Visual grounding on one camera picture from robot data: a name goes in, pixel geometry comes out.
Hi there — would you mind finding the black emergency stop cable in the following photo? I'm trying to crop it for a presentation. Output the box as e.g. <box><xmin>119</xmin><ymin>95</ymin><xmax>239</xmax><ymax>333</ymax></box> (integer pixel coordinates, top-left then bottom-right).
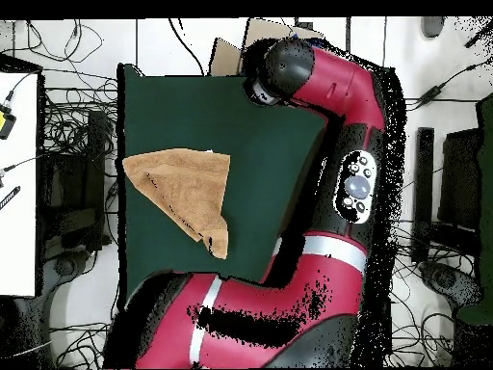
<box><xmin>3</xmin><ymin>71</ymin><xmax>37</xmax><ymax>107</ymax></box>

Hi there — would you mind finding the black stand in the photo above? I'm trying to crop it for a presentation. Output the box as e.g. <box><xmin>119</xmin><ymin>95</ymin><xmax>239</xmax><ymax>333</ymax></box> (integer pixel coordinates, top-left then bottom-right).
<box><xmin>38</xmin><ymin>109</ymin><xmax>109</xmax><ymax>251</ymax></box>
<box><xmin>410</xmin><ymin>126</ymin><xmax>482</xmax><ymax>265</ymax></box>

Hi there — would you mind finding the black striped bar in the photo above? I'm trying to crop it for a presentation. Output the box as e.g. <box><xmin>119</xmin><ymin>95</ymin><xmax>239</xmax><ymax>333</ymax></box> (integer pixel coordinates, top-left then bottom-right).
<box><xmin>0</xmin><ymin>185</ymin><xmax>21</xmax><ymax>211</ymax></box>

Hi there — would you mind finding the dark green table cloth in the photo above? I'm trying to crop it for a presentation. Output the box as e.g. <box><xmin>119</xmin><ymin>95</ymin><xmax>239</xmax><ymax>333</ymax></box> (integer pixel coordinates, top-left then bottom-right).
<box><xmin>116</xmin><ymin>62</ymin><xmax>336</xmax><ymax>309</ymax></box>

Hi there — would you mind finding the black framed white panel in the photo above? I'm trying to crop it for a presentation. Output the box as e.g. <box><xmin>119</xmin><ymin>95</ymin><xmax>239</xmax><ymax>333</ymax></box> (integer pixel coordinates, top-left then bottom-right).
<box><xmin>294</xmin><ymin>15</ymin><xmax>351</xmax><ymax>45</ymax></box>

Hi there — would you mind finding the orange terry towel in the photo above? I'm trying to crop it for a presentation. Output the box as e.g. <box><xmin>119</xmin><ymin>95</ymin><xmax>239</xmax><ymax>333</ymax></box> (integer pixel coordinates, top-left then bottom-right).
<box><xmin>121</xmin><ymin>147</ymin><xmax>231</xmax><ymax>260</ymax></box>

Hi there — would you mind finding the black chair base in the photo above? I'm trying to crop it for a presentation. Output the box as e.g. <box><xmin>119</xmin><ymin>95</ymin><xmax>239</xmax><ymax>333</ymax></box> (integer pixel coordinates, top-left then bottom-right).
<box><xmin>417</xmin><ymin>259</ymin><xmax>484</xmax><ymax>309</ymax></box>

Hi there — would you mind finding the grey oval object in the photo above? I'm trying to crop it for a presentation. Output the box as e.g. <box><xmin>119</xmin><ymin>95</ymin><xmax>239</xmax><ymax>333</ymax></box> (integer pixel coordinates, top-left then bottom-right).
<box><xmin>420</xmin><ymin>15</ymin><xmax>446</xmax><ymax>39</ymax></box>

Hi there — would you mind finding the black power adapter with cable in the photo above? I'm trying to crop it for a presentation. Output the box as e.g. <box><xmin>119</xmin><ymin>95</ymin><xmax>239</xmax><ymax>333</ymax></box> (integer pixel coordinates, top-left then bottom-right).
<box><xmin>403</xmin><ymin>57</ymin><xmax>493</xmax><ymax>113</ymax></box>

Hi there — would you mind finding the yellow emergency stop button box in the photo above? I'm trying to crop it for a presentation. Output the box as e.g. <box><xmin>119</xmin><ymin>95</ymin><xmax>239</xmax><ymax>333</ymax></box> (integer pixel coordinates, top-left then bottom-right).
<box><xmin>0</xmin><ymin>102</ymin><xmax>18</xmax><ymax>141</ymax></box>

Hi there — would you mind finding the tangle of black floor cables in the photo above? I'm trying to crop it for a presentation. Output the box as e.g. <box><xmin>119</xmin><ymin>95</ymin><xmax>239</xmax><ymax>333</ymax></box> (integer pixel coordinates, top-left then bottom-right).
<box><xmin>49</xmin><ymin>321</ymin><xmax>113</xmax><ymax>369</ymax></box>
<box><xmin>384</xmin><ymin>307</ymin><xmax>455</xmax><ymax>367</ymax></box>
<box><xmin>39</xmin><ymin>76</ymin><xmax>118</xmax><ymax>155</ymax></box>

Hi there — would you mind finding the brown cardboard box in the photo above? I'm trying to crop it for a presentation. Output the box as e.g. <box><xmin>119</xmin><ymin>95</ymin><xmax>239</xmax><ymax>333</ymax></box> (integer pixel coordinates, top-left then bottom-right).
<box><xmin>208</xmin><ymin>16</ymin><xmax>325</xmax><ymax>77</ymax></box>

